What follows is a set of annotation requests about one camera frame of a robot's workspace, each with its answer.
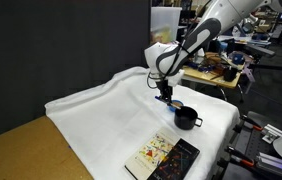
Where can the small aluminium bracket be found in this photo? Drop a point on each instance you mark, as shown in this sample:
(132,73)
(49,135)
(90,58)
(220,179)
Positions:
(270,133)

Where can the blue bowl of cereal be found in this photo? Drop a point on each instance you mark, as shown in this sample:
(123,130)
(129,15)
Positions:
(177,103)

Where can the orange handled clamp near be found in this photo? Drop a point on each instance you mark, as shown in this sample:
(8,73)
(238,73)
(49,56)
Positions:
(238,158)

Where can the dark grey curtain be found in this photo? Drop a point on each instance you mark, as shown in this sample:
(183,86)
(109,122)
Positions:
(53,48)

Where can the black perforated mounting board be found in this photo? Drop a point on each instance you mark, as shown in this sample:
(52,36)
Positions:
(250,143)

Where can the orange handled clamp far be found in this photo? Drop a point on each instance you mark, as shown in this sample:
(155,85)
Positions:
(255,125)

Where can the cluttered wooden desk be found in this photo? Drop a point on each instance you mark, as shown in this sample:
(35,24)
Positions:
(212,79)

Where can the black cup with handle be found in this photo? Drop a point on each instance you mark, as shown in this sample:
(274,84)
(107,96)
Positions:
(186,118)

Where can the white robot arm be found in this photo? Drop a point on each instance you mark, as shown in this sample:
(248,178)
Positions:
(165,60)

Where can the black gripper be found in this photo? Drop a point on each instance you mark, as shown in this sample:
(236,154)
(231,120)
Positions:
(163,86)

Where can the aluminium extrusion rail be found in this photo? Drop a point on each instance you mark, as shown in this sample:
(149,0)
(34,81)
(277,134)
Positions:
(269,163)

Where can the grey pen with blue cap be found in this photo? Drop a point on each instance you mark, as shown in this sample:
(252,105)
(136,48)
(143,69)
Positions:
(167,102)

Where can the clear plastic storage bin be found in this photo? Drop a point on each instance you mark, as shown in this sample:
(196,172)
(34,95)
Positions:
(164,24)

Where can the white tablecloth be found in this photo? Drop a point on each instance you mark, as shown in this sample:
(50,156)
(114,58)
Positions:
(106,124)

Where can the orange handled clamp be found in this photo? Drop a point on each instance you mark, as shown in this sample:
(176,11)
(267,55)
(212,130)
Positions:
(238,158)
(255,125)

